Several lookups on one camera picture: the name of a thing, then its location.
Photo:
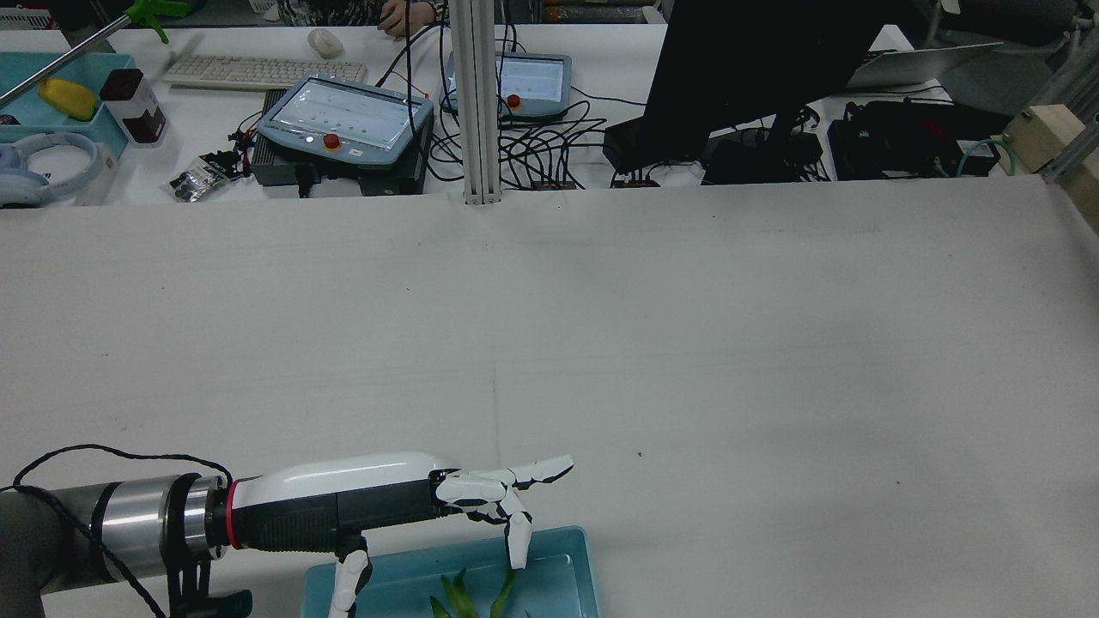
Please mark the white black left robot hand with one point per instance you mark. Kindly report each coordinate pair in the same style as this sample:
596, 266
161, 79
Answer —
343, 489

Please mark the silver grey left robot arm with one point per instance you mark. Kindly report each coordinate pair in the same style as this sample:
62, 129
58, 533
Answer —
129, 515

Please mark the green plant leaves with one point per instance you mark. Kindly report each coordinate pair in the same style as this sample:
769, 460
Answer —
455, 596

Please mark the light blue shallow tray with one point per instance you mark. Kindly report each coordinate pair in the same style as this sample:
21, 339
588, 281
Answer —
558, 584

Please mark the black finned controller box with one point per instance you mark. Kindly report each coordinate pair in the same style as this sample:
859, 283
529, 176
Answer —
361, 176

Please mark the clear bag of black parts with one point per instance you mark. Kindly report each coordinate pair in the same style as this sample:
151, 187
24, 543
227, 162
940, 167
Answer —
199, 178

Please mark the large grey teach pendant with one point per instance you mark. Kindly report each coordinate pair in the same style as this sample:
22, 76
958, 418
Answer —
343, 120

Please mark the white computer keyboard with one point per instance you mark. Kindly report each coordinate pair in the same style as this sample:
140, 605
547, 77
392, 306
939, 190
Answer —
258, 73

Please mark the lavender over-ear headphones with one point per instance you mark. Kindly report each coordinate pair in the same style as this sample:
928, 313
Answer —
19, 187

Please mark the white computer mouse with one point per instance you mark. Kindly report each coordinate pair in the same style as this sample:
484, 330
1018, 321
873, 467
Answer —
324, 43

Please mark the small black box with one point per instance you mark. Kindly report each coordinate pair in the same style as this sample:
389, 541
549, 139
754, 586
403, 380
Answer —
627, 142

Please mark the small grey teach pendant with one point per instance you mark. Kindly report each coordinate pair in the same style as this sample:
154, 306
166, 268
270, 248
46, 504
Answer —
537, 81

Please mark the yellow plastic toy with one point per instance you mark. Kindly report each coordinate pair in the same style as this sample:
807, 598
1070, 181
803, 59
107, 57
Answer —
69, 99

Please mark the light blue plastic bin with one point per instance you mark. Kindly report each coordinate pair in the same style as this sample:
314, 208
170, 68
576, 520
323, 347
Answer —
26, 120

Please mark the metal rod with green claw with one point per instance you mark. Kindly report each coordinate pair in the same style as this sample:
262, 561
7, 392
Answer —
159, 10

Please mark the white basket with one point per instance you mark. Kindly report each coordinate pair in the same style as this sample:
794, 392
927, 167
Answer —
24, 19

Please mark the black Huawei monitor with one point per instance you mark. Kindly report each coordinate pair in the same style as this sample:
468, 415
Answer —
755, 69

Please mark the black computer box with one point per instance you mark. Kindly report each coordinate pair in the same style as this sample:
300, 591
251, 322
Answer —
910, 137

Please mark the silver laptop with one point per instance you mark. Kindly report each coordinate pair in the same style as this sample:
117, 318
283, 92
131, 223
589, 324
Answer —
927, 64

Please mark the wooden block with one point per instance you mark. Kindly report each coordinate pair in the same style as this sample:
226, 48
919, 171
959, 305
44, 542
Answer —
1043, 137

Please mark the wooden plank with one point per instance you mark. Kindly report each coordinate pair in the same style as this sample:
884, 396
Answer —
1086, 197

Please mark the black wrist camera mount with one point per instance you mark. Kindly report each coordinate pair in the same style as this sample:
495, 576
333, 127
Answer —
185, 575

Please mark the aluminium profile post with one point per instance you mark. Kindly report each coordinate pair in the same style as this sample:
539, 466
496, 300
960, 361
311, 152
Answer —
476, 103

